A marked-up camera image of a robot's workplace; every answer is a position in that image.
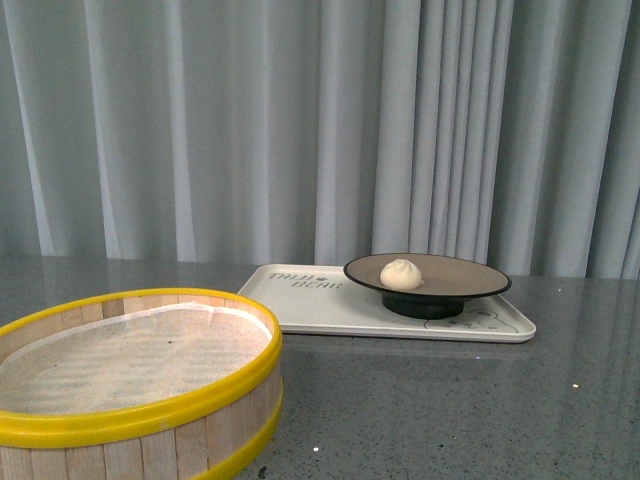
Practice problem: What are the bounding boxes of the white rectangular tray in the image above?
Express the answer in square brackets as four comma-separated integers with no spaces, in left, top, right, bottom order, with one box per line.
[239,264,536,343]

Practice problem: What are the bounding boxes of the tan plate black rim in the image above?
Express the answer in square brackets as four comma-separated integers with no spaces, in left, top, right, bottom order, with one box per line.
[343,253,511,320]

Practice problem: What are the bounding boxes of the white steamed bun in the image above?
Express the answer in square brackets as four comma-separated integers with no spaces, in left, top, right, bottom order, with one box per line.
[379,258,424,291]

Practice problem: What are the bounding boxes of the grey curtain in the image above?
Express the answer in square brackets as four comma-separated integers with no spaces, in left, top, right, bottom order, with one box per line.
[1,1,639,279]

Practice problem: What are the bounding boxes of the wooden steamer yellow rims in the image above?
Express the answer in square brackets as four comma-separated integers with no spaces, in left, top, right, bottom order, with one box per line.
[1,288,283,479]

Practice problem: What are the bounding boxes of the white steamer cloth liner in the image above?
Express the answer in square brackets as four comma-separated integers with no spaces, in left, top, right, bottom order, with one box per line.
[1,302,273,415]

